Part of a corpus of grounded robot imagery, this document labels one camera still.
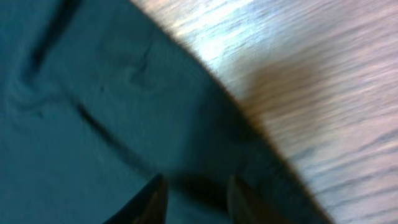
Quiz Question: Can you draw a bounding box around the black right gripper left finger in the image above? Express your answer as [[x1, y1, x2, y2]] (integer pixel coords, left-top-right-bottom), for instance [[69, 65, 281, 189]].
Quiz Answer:
[[104, 174, 169, 224]]

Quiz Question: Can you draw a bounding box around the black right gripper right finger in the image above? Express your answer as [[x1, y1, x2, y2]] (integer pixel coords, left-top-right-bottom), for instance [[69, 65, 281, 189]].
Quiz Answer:
[[227, 175, 291, 224]]

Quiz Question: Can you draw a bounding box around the black t-shirt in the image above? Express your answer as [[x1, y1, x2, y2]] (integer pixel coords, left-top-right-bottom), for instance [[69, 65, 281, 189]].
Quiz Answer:
[[1, 0, 328, 223]]

